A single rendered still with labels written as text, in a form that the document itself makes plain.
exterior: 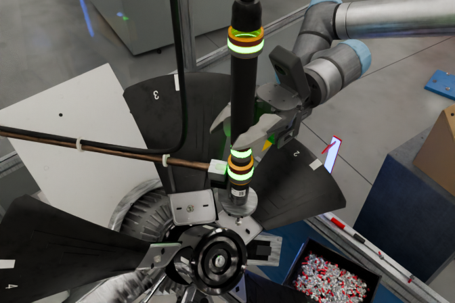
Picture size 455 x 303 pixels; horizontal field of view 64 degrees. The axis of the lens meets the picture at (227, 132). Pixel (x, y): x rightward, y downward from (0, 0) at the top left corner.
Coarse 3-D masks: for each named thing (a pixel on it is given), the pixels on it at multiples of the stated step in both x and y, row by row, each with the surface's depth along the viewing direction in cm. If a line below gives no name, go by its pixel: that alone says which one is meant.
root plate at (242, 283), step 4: (240, 280) 75; (240, 284) 74; (244, 284) 75; (240, 288) 73; (244, 288) 74; (232, 292) 70; (236, 292) 71; (240, 292) 72; (244, 292) 74; (236, 296) 70; (240, 296) 71; (244, 296) 73; (240, 300) 70; (244, 300) 72
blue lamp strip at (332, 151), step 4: (332, 140) 92; (336, 140) 91; (336, 144) 92; (332, 148) 94; (336, 148) 93; (328, 152) 96; (332, 152) 95; (336, 152) 94; (328, 156) 96; (332, 156) 95; (328, 160) 97; (332, 160) 96; (328, 164) 98; (332, 164) 97; (328, 168) 99
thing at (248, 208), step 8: (216, 160) 64; (208, 176) 63; (216, 176) 63; (224, 176) 63; (216, 184) 64; (224, 184) 63; (224, 192) 66; (224, 200) 68; (248, 200) 69; (256, 200) 69; (224, 208) 68; (232, 208) 67; (240, 208) 67; (248, 208) 67; (232, 216) 67; (240, 216) 67
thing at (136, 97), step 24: (192, 72) 70; (144, 96) 70; (168, 96) 70; (192, 96) 70; (216, 96) 70; (144, 120) 71; (168, 120) 70; (192, 120) 69; (168, 144) 70; (192, 144) 69; (216, 144) 69; (168, 168) 70; (192, 168) 69; (168, 192) 71
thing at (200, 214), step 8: (192, 192) 70; (200, 192) 69; (208, 192) 69; (176, 200) 71; (184, 200) 70; (192, 200) 70; (200, 200) 69; (208, 200) 69; (176, 208) 71; (184, 208) 70; (200, 208) 69; (208, 208) 69; (176, 216) 71; (184, 216) 70; (192, 216) 70; (200, 216) 69; (208, 216) 69; (176, 224) 71; (184, 224) 70; (192, 224) 70
